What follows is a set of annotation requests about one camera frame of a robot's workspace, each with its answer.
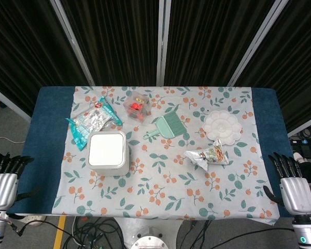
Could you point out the white flower-shaped palette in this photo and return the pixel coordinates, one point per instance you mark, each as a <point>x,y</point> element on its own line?
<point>222,127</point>

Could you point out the clear plastic box red toys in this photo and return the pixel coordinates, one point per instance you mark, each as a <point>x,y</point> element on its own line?
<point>137,107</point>

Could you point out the white square box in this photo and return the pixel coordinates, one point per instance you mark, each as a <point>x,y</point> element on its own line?
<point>107,153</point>

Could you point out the black folding screen panels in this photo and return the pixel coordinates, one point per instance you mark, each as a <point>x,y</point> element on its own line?
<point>155,41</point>

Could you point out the blue table cover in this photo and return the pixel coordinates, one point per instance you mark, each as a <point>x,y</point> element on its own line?
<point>44,145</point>

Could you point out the green mini brush dustpan set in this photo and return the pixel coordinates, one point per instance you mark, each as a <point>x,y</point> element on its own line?
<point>168,125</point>

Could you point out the floral patterned tablecloth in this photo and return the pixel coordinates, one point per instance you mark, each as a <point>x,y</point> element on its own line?
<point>160,181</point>

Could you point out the silver crumpled snack bag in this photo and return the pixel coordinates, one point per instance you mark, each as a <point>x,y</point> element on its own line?
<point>207,157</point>

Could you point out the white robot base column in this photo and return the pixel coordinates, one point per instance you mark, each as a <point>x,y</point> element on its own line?
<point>147,233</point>

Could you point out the white power strip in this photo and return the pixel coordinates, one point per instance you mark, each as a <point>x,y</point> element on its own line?
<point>32,220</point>

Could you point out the teal silver snack bag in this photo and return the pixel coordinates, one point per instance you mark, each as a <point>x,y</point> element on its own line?
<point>90,122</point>

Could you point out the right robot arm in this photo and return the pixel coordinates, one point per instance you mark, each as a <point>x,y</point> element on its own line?
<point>304,232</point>

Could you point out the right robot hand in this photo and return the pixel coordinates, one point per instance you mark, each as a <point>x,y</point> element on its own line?
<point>295,188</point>

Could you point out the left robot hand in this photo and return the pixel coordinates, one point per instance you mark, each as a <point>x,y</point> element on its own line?
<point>3,185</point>

